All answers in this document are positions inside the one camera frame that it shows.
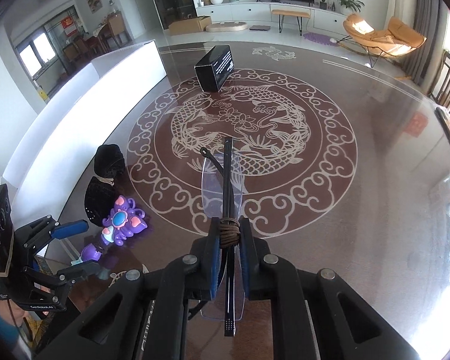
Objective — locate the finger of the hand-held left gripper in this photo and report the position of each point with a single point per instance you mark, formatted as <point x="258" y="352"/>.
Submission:
<point x="71" y="229"/>
<point x="88" y="268"/>

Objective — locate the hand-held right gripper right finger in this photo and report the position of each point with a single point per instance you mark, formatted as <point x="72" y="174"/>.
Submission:
<point x="247" y="266"/>

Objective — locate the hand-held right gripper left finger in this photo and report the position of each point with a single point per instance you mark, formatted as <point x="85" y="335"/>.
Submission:
<point x="214" y="262"/>

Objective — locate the clear eyeglasses with black temples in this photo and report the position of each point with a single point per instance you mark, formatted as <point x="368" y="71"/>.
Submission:
<point x="228" y="195"/>

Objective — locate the person's left forearm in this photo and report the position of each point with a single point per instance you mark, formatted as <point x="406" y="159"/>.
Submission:
<point x="0" y="333"/>

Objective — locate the black rhinestone velvet scrunchie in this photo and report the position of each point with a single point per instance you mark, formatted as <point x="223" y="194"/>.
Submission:
<point x="97" y="198"/>

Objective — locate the white partition board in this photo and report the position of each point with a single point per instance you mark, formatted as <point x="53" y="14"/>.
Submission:
<point x="78" y="120"/>

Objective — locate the black rectangular box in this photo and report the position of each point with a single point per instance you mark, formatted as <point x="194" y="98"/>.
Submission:
<point x="213" y="69"/>

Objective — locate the red door decoration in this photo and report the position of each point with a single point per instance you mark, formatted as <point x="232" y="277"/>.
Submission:
<point x="69" y="26"/>

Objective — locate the wooden side cabinet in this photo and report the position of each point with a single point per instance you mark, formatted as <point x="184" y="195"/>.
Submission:
<point x="119" y="30"/>

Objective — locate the brown cardboard box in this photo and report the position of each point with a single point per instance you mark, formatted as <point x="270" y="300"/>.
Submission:
<point x="189" y="26"/>

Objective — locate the round beige floor cushion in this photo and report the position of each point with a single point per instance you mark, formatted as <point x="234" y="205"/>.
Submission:
<point x="227" y="27"/>

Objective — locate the dark floor mat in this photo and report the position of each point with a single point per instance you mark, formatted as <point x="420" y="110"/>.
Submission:
<point x="259" y="28"/>

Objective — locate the purple floor mat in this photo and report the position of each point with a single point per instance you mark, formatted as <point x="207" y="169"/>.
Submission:
<point x="320" y="38"/>

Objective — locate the white television cabinet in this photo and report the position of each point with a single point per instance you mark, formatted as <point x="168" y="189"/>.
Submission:
<point x="243" y="11"/>

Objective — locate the orange bench with metal legs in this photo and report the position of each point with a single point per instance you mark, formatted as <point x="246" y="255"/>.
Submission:
<point x="289" y="13"/>

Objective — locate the orange lounge chair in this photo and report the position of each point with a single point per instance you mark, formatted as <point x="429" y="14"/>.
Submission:
<point x="382" y="39"/>

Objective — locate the small potted plant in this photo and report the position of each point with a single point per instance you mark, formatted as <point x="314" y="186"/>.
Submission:
<point x="322" y="0"/>

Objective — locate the large leafy potted plant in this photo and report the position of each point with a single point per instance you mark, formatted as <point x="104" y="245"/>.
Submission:
<point x="348" y="2"/>

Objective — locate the grey curtain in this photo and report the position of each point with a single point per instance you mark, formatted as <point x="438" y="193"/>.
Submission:
<point x="423" y="26"/>

